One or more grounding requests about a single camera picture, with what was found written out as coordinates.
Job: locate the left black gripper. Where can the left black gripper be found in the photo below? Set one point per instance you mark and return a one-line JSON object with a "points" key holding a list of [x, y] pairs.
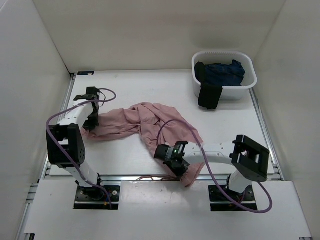
{"points": [[91, 125]]}

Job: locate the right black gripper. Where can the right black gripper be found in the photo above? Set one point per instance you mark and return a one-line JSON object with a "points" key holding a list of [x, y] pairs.
{"points": [[179, 172]]}

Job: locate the pink trousers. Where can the pink trousers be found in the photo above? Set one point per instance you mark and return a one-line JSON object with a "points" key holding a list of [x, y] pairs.
{"points": [[154, 122]]}

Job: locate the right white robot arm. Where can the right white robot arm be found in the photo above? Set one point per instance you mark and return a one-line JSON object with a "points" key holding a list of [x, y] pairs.
{"points": [[185, 160]]}

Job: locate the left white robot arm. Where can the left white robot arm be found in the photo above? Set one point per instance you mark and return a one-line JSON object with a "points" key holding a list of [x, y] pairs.
{"points": [[65, 144]]}

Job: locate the black trousers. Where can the black trousers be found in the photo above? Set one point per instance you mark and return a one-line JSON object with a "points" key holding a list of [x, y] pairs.
{"points": [[210, 92]]}

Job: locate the blue denim trousers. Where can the blue denim trousers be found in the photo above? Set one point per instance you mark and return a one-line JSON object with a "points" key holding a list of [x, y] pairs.
{"points": [[227, 75]]}

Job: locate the blue label sticker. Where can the blue label sticker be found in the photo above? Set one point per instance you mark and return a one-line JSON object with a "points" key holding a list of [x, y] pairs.
{"points": [[85, 73]]}

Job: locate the white plastic basket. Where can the white plastic basket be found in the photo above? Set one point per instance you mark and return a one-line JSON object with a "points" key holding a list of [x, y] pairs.
{"points": [[226, 57]]}

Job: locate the front aluminium rail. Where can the front aluminium rail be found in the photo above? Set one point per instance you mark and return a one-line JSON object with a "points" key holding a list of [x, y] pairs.
{"points": [[118, 178]]}

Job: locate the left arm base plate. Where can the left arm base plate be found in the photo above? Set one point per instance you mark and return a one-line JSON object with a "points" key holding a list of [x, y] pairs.
{"points": [[96, 199]]}

